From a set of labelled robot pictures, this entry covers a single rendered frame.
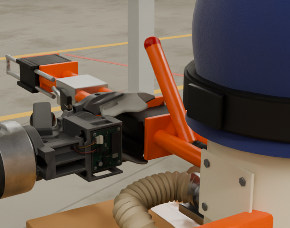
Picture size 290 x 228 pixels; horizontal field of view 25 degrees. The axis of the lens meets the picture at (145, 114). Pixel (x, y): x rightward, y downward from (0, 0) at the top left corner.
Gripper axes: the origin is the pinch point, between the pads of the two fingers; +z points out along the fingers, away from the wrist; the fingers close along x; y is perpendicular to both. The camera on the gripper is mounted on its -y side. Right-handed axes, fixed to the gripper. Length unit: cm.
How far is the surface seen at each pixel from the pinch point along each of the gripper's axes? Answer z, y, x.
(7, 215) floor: 70, -212, -120
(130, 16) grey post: 179, -258, -36
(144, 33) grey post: 183, -250, -45
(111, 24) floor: 422, -649, -120
